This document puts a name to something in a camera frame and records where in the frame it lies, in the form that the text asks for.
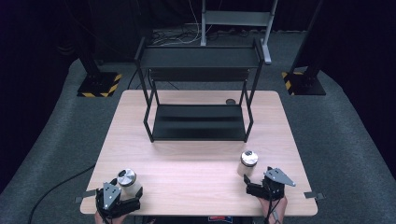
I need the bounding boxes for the bundle of floor cables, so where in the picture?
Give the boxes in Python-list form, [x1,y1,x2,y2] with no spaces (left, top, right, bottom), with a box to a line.
[151,0,225,47]

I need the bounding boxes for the right hand-held gripper cable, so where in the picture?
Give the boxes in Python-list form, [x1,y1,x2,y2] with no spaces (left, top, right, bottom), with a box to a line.
[265,186,283,224]

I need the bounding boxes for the black floor cable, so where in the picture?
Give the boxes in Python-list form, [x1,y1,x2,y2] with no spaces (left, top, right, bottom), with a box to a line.
[27,163,96,224]

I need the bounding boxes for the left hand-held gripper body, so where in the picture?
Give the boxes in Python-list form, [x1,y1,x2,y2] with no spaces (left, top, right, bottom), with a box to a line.
[95,181,142,218]

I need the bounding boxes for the grey metal stand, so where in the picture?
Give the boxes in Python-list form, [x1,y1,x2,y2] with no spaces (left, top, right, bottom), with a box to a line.
[200,0,280,65]

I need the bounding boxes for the person's right hand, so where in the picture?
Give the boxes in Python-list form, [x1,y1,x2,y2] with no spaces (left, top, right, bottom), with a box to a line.
[256,195,289,224]

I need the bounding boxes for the person's dark clothing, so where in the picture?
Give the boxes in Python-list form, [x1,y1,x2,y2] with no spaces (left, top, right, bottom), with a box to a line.
[134,215,255,224]

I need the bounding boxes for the person's left hand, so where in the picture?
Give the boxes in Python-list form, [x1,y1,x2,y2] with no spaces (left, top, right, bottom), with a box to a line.
[93,210,129,224]

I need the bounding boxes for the grey table edge bracket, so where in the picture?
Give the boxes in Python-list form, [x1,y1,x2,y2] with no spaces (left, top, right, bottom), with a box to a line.
[74,189,97,204]
[304,190,326,201]

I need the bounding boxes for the black metal shelf rack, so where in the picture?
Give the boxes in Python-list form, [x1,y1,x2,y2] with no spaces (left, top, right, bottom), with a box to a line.
[134,36,265,144]

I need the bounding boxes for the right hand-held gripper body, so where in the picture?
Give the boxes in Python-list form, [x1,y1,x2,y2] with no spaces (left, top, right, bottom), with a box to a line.
[247,167,297,202]

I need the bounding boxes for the black stand with striped base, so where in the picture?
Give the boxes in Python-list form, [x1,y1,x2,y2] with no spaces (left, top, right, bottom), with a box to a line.
[281,0,327,96]
[76,0,123,98]

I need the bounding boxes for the glass jar with metal lid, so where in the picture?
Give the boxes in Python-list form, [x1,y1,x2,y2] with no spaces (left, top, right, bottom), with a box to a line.
[236,149,260,178]
[116,168,143,201]

